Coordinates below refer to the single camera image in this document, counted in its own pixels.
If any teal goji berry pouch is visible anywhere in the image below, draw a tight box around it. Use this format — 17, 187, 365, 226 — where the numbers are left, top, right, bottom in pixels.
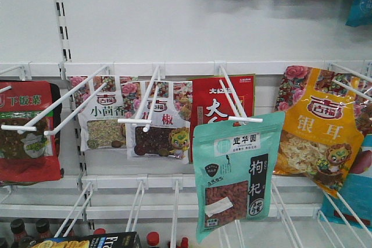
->
192, 112, 285, 243

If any black cracker box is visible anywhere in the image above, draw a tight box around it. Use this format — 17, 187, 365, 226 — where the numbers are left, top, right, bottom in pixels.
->
27, 232, 142, 248

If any red tea packet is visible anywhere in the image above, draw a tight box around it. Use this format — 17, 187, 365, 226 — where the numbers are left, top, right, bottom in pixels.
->
188, 74, 256, 164

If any white peppercorn spice packet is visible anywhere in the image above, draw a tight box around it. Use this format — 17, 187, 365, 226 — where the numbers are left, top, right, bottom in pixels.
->
125, 81, 192, 164

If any white display hook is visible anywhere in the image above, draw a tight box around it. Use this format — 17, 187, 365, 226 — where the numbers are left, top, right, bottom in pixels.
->
330, 62, 372, 101
219, 63, 263, 125
117, 66, 161, 132
44, 65, 109, 136
1, 63, 36, 134

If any white fennel seed packet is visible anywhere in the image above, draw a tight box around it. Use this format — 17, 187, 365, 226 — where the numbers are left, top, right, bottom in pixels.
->
76, 76, 141, 151

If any white slotted shelf upright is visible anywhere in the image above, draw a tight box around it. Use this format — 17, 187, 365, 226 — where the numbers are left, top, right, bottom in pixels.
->
55, 0, 94, 235

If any white lower hook left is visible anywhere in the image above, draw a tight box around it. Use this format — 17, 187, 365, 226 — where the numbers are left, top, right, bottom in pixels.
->
54, 182, 94, 238

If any red cap bottle centre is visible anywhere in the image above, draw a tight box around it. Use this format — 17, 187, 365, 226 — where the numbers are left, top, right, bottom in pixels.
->
146, 231, 160, 248

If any yellow white fungus packet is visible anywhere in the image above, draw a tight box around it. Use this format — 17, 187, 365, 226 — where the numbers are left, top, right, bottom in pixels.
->
274, 65, 371, 196

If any white lower hook right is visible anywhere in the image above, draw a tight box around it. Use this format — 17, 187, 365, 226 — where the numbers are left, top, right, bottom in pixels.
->
271, 180, 304, 248

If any red cap sauce bottle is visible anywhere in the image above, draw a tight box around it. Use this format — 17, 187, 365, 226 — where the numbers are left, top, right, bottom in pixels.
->
93, 228, 106, 235

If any red pickled vegetable packet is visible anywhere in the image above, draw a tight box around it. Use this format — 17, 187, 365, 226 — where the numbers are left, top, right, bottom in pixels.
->
1, 80, 62, 185

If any white display hook far left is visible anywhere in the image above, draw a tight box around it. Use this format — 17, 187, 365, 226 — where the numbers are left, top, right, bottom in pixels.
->
1, 63, 36, 134

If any white display hook right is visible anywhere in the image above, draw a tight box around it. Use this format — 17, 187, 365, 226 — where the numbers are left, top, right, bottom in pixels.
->
330, 62, 372, 101

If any dark sauce bottle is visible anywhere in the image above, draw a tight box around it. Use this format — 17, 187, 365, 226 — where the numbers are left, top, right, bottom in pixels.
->
35, 218, 53, 239
10, 218, 28, 248

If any blue snack bag right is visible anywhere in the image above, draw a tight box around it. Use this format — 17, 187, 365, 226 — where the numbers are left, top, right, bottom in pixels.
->
321, 134, 371, 231

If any teal bag upper right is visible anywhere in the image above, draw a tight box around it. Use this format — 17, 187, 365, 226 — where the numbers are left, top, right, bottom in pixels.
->
345, 0, 371, 27

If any dark sauce bottle left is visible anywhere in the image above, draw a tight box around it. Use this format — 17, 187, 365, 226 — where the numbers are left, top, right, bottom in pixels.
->
10, 218, 28, 248

